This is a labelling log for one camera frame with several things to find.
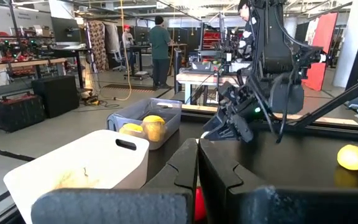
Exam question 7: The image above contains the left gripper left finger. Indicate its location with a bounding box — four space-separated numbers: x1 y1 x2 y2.
30 138 199 224

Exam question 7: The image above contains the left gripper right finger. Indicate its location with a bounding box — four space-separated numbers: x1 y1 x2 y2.
198 138 358 224

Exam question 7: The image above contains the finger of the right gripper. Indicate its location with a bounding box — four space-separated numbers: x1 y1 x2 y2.
230 114 254 143
203 116 234 141

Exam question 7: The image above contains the red tomato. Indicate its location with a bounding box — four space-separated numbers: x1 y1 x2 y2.
193 185 208 223

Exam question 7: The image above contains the yellow lemon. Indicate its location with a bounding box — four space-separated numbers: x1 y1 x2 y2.
336 144 358 171
141 114 167 143
119 123 145 139

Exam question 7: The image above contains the translucent grey plastic basket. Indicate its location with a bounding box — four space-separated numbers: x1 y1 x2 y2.
106 97 183 151

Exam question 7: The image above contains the wooden workbench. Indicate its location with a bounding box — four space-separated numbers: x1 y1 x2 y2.
0 57 68 91
175 71 251 106

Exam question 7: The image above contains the person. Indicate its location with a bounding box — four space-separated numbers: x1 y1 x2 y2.
236 0 260 62
149 15 172 90
121 24 136 71

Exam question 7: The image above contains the white plastic basket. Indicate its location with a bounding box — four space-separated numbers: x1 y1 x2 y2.
3 129 150 224

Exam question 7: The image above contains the red panel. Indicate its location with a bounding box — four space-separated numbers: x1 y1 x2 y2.
301 12 339 91

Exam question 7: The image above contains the black box case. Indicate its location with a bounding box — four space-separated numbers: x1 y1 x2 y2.
31 75 80 119

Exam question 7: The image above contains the brown patterned cloth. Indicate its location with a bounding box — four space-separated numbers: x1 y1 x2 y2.
87 20 109 72

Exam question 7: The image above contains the black case with red trim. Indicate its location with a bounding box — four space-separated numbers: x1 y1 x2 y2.
0 93 46 133

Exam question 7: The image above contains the black computer monitor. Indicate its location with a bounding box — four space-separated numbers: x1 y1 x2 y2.
50 16 82 44

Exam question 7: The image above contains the yellow hanging cable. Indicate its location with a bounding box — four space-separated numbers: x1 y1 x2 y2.
118 0 133 102

